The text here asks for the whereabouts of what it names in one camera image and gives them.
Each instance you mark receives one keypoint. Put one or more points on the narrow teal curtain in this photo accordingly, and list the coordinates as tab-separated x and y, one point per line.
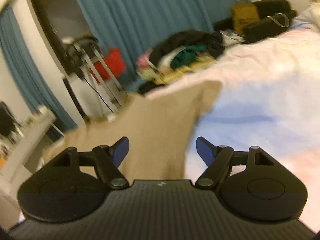
29	81

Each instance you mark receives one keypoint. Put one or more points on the large teal curtain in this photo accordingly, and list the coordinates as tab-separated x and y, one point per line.
133	26

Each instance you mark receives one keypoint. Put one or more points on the yellow paper bag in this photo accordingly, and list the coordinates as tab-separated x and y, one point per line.
243	14

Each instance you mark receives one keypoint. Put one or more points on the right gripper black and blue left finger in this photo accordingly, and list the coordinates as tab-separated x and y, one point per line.
73	184

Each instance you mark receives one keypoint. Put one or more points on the beige garment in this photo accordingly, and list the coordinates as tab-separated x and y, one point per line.
158	130

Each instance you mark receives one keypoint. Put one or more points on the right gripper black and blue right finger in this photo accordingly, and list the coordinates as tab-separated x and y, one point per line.
252	184

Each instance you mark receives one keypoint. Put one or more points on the pink and blue bed duvet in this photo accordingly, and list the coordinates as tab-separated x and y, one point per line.
269	98

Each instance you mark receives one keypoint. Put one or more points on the white dressing table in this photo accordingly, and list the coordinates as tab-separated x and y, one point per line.
32	135

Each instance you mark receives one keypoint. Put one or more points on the dark window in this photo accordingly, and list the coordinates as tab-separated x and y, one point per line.
65	27

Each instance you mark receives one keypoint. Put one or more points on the black sofa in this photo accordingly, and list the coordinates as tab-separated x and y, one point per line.
275	18

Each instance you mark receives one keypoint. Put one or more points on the exercise bike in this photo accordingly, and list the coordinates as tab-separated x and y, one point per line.
83	52

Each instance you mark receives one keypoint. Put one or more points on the pile of mixed clothes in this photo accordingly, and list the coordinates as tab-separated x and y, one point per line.
184	52

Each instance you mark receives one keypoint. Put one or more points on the red cloth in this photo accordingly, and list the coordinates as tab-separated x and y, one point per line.
114	62

